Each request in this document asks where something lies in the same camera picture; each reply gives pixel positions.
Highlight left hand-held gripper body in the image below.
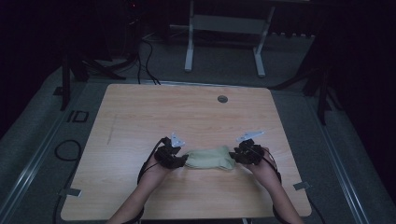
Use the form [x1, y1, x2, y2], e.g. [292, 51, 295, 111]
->
[154, 132, 188, 170]

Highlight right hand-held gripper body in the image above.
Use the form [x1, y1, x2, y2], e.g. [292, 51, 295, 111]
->
[229, 130, 266, 166]

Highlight pale green sock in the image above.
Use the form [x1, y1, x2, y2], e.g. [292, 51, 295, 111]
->
[218, 155, 237, 172]
[184, 146, 237, 172]

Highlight person's right hand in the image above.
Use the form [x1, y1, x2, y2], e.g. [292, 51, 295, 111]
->
[245, 147, 282, 189]

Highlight person's left hand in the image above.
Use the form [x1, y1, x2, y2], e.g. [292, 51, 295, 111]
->
[140, 154, 172, 189]

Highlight grey tape piece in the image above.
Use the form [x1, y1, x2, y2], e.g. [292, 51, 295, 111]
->
[59, 188, 83, 199]
[292, 181, 312, 191]

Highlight black metal stand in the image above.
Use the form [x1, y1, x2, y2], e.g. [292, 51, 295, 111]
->
[269, 59, 344, 126]
[53, 46, 139, 112]

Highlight right hand-held gripper black cable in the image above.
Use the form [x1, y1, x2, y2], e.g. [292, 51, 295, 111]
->
[261, 147, 292, 224]

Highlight metal floor rail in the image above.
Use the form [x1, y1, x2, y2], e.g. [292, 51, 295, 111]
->
[0, 102, 73, 218]
[306, 96, 372, 224]

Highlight black floor cables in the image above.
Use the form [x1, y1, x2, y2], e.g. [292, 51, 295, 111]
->
[135, 36, 162, 86]

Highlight black looped floor cable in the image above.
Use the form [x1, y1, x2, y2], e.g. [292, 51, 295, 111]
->
[54, 139, 83, 162]

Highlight white metal desk frame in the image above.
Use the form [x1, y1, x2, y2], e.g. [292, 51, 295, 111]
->
[169, 0, 276, 78]

